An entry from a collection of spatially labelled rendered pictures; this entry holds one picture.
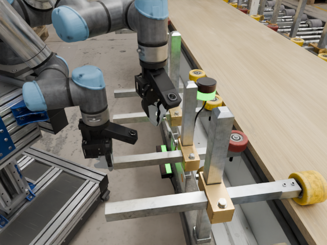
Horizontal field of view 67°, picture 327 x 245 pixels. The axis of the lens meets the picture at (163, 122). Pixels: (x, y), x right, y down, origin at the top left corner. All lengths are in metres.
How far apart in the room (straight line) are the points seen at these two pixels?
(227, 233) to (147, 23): 0.73
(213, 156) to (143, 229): 1.17
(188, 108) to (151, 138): 1.48
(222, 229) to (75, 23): 0.79
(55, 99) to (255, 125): 0.66
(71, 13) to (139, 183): 1.46
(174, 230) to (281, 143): 0.98
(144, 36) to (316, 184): 0.53
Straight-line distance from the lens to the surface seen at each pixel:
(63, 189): 1.68
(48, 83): 0.67
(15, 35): 0.74
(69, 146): 2.30
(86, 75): 0.63
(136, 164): 0.83
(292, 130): 0.98
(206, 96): 0.74
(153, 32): 0.61
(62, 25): 0.60
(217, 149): 0.54
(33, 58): 0.76
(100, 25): 0.62
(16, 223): 1.64
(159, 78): 0.65
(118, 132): 0.74
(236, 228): 0.99
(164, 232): 1.66
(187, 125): 0.80
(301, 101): 1.17
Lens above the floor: 1.44
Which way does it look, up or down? 37 degrees down
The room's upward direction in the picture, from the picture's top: straight up
